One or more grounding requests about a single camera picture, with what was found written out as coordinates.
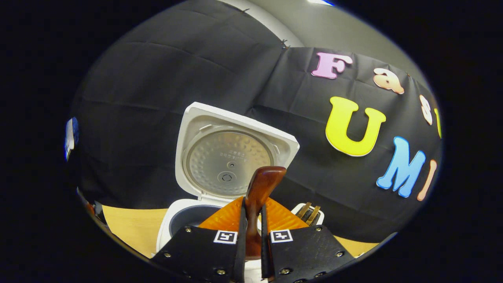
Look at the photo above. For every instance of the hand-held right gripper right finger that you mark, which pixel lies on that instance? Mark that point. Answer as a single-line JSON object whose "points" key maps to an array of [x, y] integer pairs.
{"points": [[302, 251]]}

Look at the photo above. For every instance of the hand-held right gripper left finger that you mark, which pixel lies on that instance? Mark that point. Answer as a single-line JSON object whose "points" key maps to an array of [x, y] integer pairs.
{"points": [[196, 251]]}

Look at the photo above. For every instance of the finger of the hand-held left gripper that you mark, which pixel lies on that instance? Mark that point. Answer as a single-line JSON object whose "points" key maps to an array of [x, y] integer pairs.
{"points": [[96, 212]]}

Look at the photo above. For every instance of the brown wooden spoon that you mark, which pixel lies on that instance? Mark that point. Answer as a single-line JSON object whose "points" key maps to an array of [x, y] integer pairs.
{"points": [[263, 184]]}

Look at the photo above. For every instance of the white rice cooker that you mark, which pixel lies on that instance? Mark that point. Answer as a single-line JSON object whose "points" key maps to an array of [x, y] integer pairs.
{"points": [[224, 161]]}

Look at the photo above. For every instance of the brown toast slice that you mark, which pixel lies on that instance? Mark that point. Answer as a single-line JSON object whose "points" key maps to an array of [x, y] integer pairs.
{"points": [[313, 215], [303, 210]]}

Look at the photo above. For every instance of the white toaster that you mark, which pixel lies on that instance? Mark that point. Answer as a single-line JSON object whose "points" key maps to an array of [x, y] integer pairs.
{"points": [[320, 215]]}

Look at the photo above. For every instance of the black backdrop cloth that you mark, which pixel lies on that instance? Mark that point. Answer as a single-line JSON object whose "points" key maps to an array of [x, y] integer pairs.
{"points": [[137, 98]]}

